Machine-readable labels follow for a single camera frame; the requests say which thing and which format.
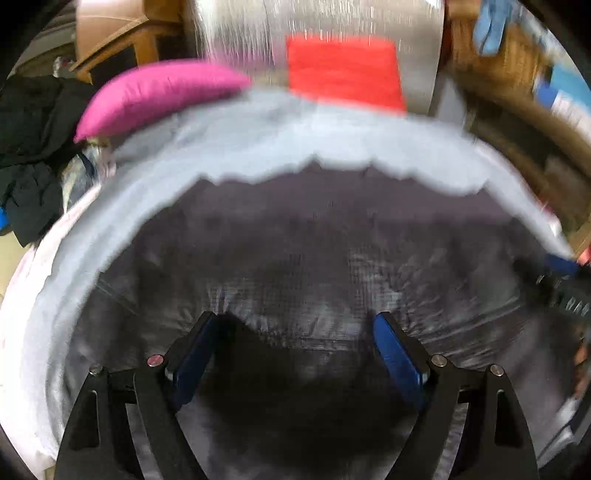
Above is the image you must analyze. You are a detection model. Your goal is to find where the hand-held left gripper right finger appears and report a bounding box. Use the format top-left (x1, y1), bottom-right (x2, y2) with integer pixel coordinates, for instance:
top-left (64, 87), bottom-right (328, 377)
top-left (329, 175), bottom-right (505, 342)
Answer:
top-left (372, 311), bottom-right (541, 480)

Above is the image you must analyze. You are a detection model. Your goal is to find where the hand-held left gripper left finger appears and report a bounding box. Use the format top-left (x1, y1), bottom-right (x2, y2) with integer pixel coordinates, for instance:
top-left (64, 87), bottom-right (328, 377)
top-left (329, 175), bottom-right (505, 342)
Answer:
top-left (54, 311), bottom-right (218, 480)

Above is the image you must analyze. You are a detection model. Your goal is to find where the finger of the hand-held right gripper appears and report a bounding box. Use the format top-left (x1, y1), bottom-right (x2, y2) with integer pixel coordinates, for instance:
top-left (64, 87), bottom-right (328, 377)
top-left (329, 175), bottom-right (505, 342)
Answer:
top-left (542, 253), bottom-right (583, 278)

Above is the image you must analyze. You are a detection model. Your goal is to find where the dark quilted zip jacket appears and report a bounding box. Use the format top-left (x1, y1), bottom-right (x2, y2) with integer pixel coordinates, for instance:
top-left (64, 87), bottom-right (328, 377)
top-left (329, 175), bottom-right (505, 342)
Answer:
top-left (60, 159), bottom-right (587, 480)

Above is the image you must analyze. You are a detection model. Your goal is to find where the pile of dark clothes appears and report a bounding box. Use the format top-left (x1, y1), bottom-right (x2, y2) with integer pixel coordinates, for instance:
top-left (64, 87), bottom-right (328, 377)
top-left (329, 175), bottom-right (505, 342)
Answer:
top-left (0, 76), bottom-right (100, 247)

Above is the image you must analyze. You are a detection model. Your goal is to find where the wooden table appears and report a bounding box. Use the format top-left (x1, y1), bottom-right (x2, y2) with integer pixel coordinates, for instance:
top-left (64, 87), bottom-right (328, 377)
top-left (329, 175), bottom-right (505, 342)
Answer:
top-left (457, 83), bottom-right (591, 259)

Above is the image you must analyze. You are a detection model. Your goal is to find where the blue cardboard box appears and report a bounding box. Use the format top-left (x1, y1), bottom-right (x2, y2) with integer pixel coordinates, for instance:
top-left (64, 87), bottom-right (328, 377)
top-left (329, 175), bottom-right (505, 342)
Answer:
top-left (536, 62), bottom-right (591, 134)

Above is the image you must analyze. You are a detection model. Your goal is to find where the pale pink bed sheet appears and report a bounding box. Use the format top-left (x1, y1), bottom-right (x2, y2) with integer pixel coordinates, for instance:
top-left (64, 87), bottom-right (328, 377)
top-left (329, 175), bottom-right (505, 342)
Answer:
top-left (0, 185), bottom-right (107, 472)

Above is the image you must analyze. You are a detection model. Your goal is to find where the wicker basket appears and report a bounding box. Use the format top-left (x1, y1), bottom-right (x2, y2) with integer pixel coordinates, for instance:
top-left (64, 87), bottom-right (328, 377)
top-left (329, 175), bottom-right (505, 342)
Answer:
top-left (448, 14), bottom-right (555, 100)

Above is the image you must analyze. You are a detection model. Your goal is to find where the floral cloth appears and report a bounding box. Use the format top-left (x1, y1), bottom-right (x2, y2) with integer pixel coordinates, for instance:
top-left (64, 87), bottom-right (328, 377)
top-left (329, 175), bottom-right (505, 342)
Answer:
top-left (62, 138), bottom-right (116, 204)

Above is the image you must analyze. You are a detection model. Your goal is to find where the grey blanket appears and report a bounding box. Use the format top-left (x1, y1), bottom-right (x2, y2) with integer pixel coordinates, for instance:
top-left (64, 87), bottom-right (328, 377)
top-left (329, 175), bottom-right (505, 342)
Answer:
top-left (18, 88), bottom-right (573, 457)

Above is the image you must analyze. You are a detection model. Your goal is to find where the light blue cloth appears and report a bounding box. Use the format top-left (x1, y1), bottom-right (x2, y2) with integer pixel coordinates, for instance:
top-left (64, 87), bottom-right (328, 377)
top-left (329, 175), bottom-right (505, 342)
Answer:
top-left (473, 0), bottom-right (522, 56)

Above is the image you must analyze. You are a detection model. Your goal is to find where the pink pillow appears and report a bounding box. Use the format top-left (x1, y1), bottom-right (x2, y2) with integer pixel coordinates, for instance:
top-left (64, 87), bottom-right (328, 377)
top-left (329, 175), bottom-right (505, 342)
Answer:
top-left (74, 59), bottom-right (252, 143)

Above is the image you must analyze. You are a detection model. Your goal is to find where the red pillow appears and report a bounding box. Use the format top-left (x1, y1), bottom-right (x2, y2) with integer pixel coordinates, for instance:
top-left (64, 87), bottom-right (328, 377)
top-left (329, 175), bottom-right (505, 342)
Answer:
top-left (285, 34), bottom-right (408, 114)

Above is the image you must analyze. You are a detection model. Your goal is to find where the wooden cabinet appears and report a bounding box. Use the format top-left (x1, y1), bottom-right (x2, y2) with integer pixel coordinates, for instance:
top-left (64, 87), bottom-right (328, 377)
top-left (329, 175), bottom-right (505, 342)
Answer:
top-left (69, 16), bottom-right (195, 86)

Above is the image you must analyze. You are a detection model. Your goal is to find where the silver foil insulation mat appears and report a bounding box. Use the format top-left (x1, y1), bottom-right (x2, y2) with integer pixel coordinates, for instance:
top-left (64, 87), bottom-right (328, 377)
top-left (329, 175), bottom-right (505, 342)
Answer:
top-left (191, 0), bottom-right (448, 116)

